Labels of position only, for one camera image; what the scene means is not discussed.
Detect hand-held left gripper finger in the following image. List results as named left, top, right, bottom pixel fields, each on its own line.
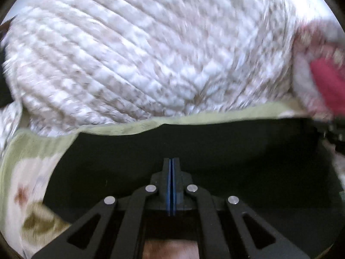
left=32, top=158, right=171, bottom=259
left=171, top=158, right=310, bottom=259

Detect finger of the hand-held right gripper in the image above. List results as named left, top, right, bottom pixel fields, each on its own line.
left=314, top=120, right=345, bottom=147

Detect black pants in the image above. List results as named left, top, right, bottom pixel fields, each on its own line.
left=43, top=117, right=344, bottom=251

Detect pink white fluffy blanket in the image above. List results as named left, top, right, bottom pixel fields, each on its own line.
left=292, top=19, right=345, bottom=122

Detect floral fleece blanket green border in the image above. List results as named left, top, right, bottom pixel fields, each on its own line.
left=0, top=97, right=345, bottom=259

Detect white beige quilted bedspread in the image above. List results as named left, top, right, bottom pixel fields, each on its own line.
left=0, top=0, right=318, bottom=152

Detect dark clothes pile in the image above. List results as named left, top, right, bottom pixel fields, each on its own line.
left=0, top=47, right=18, bottom=108

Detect wooden headboard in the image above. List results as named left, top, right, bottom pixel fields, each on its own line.
left=0, top=17, right=15, bottom=34

